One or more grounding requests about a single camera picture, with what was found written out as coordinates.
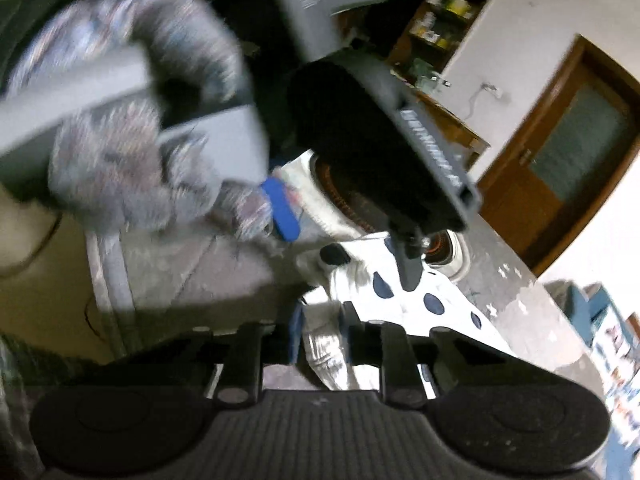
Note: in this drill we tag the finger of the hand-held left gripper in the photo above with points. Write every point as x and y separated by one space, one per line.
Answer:
407 260
282 207

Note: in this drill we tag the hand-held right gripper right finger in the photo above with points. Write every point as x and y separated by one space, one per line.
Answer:
350 332

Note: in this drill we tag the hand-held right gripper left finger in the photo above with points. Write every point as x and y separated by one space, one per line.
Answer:
297 335

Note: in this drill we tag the white polka dot garment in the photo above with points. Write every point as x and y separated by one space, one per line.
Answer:
400 305

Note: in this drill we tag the person's left hand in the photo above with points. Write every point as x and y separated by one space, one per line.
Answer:
130 170

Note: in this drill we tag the round table inset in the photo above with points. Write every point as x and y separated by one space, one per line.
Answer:
345 190

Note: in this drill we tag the wooden side table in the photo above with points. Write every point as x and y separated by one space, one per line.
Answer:
452 127

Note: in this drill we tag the dark shelf cabinet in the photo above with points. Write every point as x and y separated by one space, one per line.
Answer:
440 15

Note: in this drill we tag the brown wooden door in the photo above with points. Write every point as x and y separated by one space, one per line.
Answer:
565 160

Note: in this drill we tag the blue sofa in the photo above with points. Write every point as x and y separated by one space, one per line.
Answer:
595 315

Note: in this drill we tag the butterfly print blanket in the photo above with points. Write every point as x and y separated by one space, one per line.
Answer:
620 360

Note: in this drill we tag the white wall socket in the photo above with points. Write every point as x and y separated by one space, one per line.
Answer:
495 91

